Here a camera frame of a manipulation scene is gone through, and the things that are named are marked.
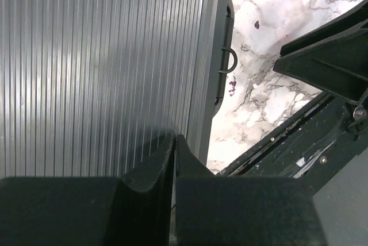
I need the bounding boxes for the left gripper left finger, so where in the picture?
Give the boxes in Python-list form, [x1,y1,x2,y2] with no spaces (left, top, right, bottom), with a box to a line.
[1,135,175,245]

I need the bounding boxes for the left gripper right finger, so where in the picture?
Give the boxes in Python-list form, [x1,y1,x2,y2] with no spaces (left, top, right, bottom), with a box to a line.
[175,135,321,245]

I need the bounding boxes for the black foam-lined poker case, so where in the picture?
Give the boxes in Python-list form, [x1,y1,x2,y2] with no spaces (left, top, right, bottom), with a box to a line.
[1,0,231,177]

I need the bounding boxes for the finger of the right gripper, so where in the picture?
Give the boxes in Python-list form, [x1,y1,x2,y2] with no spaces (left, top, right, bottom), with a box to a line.
[289,0,367,45]
[274,20,367,105]

